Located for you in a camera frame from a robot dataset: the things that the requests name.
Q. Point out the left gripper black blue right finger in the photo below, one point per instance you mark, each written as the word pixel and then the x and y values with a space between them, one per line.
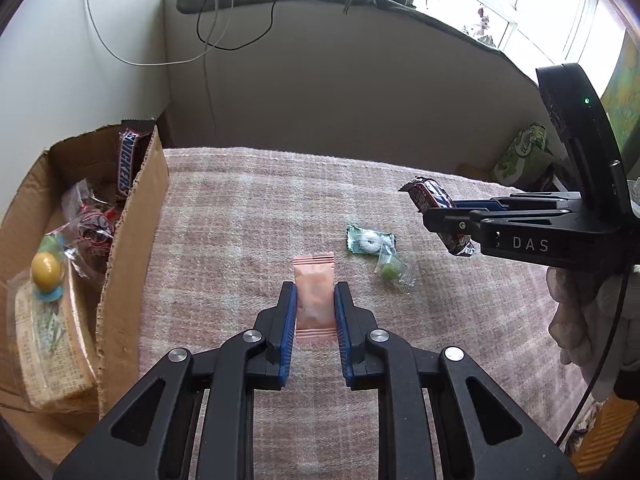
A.
pixel 523 201

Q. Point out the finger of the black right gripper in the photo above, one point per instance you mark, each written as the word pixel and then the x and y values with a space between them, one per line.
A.
pixel 554 224

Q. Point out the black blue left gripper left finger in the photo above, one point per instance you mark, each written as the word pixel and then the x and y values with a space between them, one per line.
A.
pixel 192 414

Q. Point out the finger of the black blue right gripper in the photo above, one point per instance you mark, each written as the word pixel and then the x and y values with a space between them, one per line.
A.
pixel 440 415

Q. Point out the green jelly candy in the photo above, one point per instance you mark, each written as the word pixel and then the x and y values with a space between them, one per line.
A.
pixel 393 271

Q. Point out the pink snack packet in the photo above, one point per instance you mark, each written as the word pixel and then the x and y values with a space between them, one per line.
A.
pixel 314 280

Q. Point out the yellow ball candy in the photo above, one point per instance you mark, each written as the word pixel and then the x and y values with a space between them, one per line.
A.
pixel 47 269

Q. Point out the green mint ring candy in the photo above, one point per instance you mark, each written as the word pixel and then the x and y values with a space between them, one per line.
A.
pixel 361 241

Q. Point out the dark date snack packet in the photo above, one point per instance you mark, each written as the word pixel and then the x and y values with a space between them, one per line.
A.
pixel 79 198

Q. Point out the gloved right hand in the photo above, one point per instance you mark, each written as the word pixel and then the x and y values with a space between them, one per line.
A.
pixel 584 318

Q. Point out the green tissue box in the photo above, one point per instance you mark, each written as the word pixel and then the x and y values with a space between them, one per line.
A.
pixel 525 159

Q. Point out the packaged cracker bread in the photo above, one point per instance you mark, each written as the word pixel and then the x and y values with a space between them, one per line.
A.
pixel 52 347

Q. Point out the brown cardboard box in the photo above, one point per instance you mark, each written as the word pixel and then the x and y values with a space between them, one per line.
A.
pixel 45 439

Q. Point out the pink checked table cloth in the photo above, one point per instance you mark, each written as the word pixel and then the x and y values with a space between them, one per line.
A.
pixel 237 223

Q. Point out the small figurine on sill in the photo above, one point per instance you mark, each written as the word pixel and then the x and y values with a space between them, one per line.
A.
pixel 481 32

